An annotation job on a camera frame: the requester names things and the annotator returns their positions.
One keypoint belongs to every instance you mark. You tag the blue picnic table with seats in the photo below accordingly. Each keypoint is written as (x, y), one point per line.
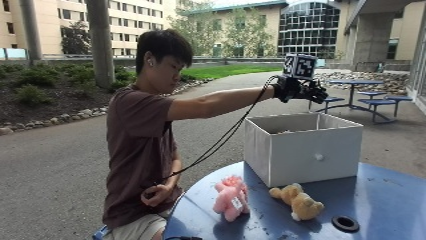
(355, 82)

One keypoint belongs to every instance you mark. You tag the concrete pillar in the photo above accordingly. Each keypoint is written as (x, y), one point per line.
(371, 43)

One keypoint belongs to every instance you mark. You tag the white fabric storage box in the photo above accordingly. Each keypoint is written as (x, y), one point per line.
(311, 156)

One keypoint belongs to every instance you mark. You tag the glass front building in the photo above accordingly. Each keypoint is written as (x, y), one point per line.
(308, 30)

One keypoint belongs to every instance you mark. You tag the green roofed beige building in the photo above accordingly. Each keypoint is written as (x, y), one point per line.
(271, 23)

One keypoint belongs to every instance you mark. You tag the green lawn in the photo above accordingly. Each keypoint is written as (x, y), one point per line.
(231, 70)

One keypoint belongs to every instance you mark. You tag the bed of green shrubs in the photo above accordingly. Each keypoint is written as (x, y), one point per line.
(41, 78)

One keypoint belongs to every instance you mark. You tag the tan teddy bear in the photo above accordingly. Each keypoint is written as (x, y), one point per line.
(300, 201)

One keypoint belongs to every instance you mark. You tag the blue seat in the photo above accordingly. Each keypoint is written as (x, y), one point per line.
(102, 232)

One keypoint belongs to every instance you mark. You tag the thick grey column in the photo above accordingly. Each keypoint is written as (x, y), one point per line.
(100, 43)

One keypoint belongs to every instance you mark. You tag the light green trees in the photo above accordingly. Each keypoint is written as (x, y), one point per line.
(242, 33)

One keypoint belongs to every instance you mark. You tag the pink soft toy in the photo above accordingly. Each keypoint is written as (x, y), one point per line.
(231, 198)

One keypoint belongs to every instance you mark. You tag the bed of grey rocks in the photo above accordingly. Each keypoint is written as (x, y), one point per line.
(391, 81)

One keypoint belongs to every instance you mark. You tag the the person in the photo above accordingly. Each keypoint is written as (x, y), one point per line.
(138, 140)

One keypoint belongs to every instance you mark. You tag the white marker cube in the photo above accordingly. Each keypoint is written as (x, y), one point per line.
(300, 66)

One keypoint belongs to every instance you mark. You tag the thin grey column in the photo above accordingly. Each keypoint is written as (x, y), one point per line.
(31, 30)

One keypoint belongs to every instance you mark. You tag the beige building with windows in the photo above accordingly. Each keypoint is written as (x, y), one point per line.
(134, 20)

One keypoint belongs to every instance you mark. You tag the row of border stones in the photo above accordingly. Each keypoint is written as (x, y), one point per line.
(67, 117)

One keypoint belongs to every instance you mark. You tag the dark green tree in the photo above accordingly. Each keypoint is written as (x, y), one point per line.
(75, 40)

